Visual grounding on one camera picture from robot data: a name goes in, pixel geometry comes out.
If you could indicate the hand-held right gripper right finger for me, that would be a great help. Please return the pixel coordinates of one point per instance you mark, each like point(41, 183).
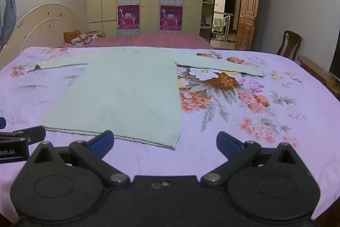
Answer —
point(228, 143)

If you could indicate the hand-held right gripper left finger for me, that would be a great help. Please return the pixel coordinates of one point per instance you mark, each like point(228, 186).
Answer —
point(102, 144)

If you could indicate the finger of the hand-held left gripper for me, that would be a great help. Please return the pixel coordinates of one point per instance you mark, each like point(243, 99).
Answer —
point(2, 123)
point(33, 133)

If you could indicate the light green sweater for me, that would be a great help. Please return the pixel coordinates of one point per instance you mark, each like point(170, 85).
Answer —
point(119, 96)

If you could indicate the floral pink blanket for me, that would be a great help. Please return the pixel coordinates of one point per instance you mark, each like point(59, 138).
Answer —
point(265, 83)

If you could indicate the cream curved headboard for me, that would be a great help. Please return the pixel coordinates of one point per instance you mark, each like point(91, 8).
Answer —
point(32, 27)

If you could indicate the orange patterned pillow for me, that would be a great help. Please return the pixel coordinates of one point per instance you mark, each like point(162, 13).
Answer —
point(77, 38)

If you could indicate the wooden furniture edge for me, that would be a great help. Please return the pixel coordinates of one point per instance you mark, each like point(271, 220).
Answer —
point(318, 71)

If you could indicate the pink checked bed sheet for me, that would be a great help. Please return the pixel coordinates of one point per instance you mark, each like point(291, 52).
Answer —
point(159, 40)

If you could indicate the stair railing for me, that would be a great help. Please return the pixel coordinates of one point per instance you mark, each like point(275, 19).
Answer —
point(227, 25)

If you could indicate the light towel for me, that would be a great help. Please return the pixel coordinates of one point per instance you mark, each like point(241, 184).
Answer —
point(217, 25)

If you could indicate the grey blue curtain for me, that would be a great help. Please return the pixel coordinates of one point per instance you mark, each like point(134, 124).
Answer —
point(9, 3)

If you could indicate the dark wooden chair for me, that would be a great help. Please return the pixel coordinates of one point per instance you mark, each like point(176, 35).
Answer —
point(292, 42)

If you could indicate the wooden door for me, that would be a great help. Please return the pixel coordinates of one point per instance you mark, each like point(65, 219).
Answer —
point(248, 14)

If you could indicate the dark screen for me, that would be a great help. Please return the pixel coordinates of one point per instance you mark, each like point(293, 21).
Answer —
point(335, 56)

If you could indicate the cream corner shelf unit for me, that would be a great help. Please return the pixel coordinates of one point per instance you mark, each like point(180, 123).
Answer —
point(208, 3)

